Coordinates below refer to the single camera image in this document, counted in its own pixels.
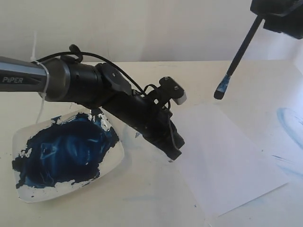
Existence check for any black paintbrush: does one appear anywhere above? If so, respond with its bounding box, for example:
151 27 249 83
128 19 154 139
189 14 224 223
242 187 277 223
214 16 263 100

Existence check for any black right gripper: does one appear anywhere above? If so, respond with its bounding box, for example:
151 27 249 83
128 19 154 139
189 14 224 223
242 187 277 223
250 0 303 40

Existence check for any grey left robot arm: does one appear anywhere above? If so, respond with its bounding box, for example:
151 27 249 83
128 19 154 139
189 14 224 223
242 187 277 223
0 56 187 159

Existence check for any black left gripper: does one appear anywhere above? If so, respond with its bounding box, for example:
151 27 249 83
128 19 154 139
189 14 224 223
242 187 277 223
94 62 186 161

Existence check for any white zip tie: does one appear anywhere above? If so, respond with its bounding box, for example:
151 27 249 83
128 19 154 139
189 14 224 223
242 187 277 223
30 32 50 123

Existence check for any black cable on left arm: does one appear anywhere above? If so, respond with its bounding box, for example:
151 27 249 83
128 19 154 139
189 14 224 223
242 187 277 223
37 44 177 151

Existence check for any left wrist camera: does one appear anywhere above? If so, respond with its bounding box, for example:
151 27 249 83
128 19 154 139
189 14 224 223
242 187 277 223
159 77 187 105

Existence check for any white paper sheet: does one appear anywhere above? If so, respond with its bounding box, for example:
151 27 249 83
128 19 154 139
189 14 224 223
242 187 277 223
172 104 287 216

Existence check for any white plate with blue paint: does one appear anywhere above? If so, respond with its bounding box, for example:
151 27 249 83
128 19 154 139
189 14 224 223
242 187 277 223
12 108 125 203

